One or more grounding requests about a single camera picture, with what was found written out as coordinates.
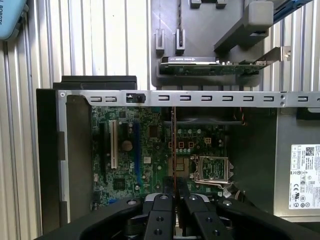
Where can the grey power supply unit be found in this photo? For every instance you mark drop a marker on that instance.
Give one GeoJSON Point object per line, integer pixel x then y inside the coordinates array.
{"type": "Point", "coordinates": [282, 162]}

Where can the graphics card with metal bracket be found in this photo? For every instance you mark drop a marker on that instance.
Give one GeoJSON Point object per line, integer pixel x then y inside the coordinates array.
{"type": "Point", "coordinates": [190, 60]}

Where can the white four-pin connector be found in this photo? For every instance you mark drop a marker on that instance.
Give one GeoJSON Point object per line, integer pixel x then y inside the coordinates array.
{"type": "Point", "coordinates": [207, 140]}

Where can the metal socket cover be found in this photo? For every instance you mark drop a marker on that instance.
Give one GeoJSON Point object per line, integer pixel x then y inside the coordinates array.
{"type": "Point", "coordinates": [230, 173]}

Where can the green motherboard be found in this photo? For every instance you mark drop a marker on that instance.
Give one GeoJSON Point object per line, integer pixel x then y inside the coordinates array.
{"type": "Point", "coordinates": [150, 175]}

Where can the white expansion slot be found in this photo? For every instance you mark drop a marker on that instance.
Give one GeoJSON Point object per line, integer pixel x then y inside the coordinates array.
{"type": "Point", "coordinates": [113, 145]}

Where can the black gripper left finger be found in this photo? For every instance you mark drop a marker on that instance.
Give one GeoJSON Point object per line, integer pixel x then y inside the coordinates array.
{"type": "Point", "coordinates": [160, 220]}

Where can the blue expansion slot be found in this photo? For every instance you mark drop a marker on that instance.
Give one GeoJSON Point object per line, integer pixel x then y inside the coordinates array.
{"type": "Point", "coordinates": [137, 155]}

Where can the grey parts rack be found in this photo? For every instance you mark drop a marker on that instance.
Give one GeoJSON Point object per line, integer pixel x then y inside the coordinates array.
{"type": "Point", "coordinates": [200, 30]}

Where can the black expansion slot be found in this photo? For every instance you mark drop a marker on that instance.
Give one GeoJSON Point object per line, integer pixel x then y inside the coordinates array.
{"type": "Point", "coordinates": [103, 155]}

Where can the large black chipset chip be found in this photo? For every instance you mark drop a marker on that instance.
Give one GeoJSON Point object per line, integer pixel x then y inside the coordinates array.
{"type": "Point", "coordinates": [119, 184]}

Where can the black open PC case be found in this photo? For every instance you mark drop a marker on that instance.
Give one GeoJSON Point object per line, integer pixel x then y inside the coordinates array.
{"type": "Point", "coordinates": [47, 150]}

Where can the green RAM stick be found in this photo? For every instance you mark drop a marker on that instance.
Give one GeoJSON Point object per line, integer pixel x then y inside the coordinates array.
{"type": "Point", "coordinates": [174, 140]}
{"type": "Point", "coordinates": [179, 15]}

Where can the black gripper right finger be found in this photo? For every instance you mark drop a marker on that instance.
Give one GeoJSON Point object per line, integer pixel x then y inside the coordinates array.
{"type": "Point", "coordinates": [200, 225]}

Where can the CPU socket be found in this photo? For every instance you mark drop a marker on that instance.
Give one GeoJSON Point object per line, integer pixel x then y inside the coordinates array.
{"type": "Point", "coordinates": [183, 167]}

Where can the silver coin battery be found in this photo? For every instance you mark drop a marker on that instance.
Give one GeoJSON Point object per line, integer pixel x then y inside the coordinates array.
{"type": "Point", "coordinates": [127, 145]}

